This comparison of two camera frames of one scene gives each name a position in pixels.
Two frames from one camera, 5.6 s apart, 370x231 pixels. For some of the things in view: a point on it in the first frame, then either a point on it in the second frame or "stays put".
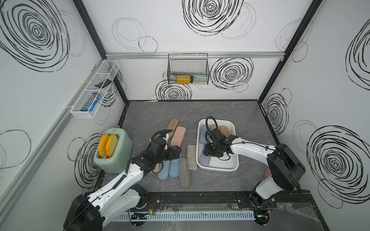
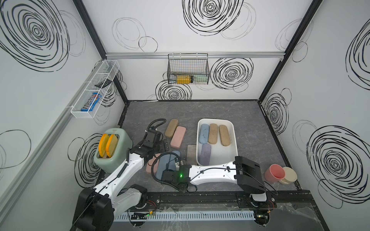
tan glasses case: [224, 130] stays put
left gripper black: [176, 153] → [162, 147]
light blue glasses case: [204, 128] stays put
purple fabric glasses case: [204, 160] stays put
